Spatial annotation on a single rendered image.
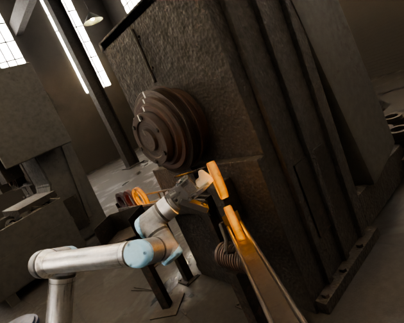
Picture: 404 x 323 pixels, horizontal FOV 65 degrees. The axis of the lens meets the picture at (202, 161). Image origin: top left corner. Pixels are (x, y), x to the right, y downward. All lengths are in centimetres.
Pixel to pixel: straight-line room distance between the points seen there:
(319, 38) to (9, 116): 329
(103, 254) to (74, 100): 1117
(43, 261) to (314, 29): 174
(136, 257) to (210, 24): 96
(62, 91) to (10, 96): 810
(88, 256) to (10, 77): 323
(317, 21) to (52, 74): 1095
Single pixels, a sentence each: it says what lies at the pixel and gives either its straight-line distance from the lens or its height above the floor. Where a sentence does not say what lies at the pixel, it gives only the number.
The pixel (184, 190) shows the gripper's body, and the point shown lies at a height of 93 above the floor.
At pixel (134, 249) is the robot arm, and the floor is 87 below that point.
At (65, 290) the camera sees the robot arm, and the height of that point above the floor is 69.
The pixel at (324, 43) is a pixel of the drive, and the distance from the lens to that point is 201.
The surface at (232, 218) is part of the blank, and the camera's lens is 124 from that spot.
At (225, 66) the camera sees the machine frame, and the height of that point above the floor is 130.
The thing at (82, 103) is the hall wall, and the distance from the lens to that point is 1231.
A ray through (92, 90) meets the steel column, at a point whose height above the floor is 219.
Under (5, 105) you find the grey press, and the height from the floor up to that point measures 190.
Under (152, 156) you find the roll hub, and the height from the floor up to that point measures 103.
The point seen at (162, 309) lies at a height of 1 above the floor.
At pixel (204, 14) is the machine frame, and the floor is 152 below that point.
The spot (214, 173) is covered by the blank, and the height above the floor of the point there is 95.
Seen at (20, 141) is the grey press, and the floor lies 148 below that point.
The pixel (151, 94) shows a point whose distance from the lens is 162.
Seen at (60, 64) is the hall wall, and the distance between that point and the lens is 1250.
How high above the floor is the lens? 127
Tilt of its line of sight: 13 degrees down
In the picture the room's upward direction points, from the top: 24 degrees counter-clockwise
